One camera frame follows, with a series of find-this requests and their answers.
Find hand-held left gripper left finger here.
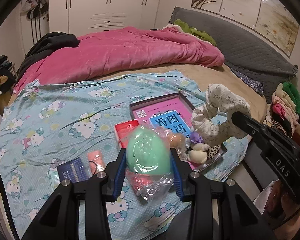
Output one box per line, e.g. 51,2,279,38
21,149,127,240

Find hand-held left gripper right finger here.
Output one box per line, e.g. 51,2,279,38
170,148,282,240

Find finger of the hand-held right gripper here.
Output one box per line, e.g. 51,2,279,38
231,111,261,140

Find clear plastic bag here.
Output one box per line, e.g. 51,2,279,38
125,125,188,205

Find white floral scrunchie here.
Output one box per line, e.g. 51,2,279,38
191,83,252,147

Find green egg sponge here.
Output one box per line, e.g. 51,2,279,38
126,126,171,177

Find tan egg sponge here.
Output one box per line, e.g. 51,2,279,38
169,133,187,148

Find pink picture book box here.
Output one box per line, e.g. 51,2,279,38
129,92,227,172

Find person's right hand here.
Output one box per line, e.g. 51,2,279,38
271,179,300,220

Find small pink packet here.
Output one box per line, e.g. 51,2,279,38
87,150,106,175

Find cream plush toy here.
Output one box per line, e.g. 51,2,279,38
187,142,208,164

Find leopard print item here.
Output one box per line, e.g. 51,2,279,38
206,144,222,159

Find red white box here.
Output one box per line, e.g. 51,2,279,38
114,120,140,149

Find dark patterned cloth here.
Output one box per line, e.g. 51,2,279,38
231,67,264,95

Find white plastic bag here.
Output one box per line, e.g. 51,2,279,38
254,190,274,215

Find dark blue card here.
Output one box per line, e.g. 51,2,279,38
57,157,89,183

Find folded colourful clothes pile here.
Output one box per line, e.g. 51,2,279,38
265,81,300,138

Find tan bed sheet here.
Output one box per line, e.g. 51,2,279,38
0,64,268,130

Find pink book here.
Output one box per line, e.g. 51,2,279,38
131,97,225,170

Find cartoon cat printed blanket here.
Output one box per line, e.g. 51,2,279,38
0,70,250,240

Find grey quilted headboard cover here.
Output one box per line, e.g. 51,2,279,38
169,6,299,103

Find green cloth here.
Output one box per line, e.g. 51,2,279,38
174,19,218,47

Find pink quilt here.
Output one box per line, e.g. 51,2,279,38
12,26,225,94

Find black clothing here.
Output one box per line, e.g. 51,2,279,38
16,32,81,80

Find pile of dark clothes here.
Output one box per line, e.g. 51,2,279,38
0,55,17,100

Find white wardrobe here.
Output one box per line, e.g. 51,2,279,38
49,0,165,34

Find hanging dark bags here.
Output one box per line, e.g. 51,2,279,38
21,0,49,20

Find landscape wall painting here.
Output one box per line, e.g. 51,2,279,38
191,0,300,58

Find black braided cable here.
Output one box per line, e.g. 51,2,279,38
0,152,18,240

